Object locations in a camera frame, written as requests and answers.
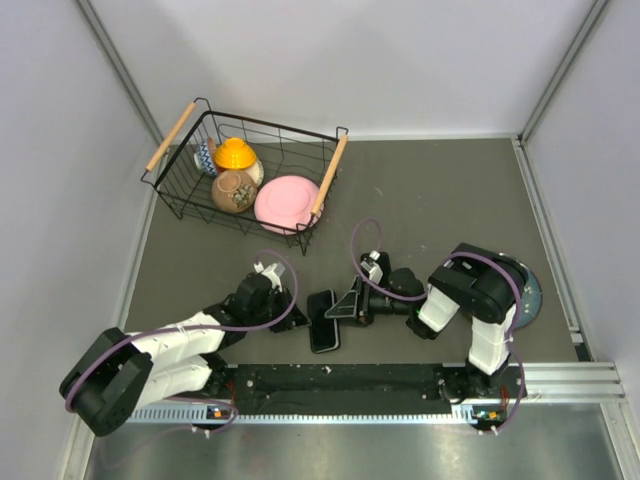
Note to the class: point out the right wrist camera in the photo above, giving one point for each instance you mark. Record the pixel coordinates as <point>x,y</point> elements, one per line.
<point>370,267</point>

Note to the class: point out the black wire basket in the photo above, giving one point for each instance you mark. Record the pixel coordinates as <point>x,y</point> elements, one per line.
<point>283,150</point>

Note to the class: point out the brown ceramic bowl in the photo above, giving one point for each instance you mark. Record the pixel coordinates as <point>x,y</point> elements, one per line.
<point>234,191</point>

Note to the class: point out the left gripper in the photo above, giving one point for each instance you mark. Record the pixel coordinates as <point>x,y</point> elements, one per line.
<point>294,319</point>

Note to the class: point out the pink plate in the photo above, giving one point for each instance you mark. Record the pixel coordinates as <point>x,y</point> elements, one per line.
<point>283,205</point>

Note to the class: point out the blue ceramic plate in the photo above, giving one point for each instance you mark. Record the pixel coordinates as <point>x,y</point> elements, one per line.
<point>532,297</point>

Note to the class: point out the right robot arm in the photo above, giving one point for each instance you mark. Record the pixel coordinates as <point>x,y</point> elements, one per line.
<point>486,286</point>

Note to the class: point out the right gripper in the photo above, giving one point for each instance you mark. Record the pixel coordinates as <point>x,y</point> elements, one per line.
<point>346,307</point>

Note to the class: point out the wooden basket handle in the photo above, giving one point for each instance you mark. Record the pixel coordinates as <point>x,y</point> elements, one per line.
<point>329,175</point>
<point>166,142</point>

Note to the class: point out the slotted cable duct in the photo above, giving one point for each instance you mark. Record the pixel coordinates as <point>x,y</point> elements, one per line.
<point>203,414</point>

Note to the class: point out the left wooden basket handle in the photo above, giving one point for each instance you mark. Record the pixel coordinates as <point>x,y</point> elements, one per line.
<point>166,142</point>

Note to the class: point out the orange bowl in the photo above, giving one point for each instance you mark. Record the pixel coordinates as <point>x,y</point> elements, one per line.
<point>234,154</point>

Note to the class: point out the blue white patterned cup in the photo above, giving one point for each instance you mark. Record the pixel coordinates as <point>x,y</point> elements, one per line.
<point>204,158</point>

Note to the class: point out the right wooden basket handle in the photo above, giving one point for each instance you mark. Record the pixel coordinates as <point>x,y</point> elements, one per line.
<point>329,175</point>

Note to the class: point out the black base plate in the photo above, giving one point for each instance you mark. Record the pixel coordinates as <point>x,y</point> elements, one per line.
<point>338,389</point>

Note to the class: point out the cream bowl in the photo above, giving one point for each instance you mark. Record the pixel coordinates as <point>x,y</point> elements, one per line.
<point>256,172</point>

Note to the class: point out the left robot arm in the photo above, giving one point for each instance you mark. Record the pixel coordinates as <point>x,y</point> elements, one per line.
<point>121,373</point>

